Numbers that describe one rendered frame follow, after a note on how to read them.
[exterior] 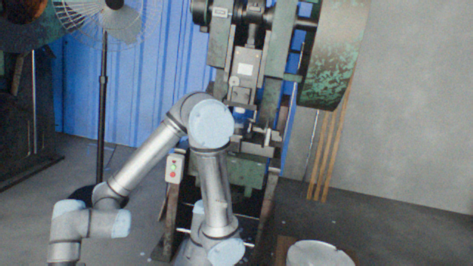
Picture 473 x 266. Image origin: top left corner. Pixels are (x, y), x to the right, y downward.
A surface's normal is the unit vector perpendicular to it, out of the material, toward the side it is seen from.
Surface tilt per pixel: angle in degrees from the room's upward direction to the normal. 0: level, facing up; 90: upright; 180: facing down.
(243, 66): 90
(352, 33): 91
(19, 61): 74
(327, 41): 97
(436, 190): 90
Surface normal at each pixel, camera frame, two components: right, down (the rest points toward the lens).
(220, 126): 0.37, 0.21
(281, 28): -0.14, 0.28
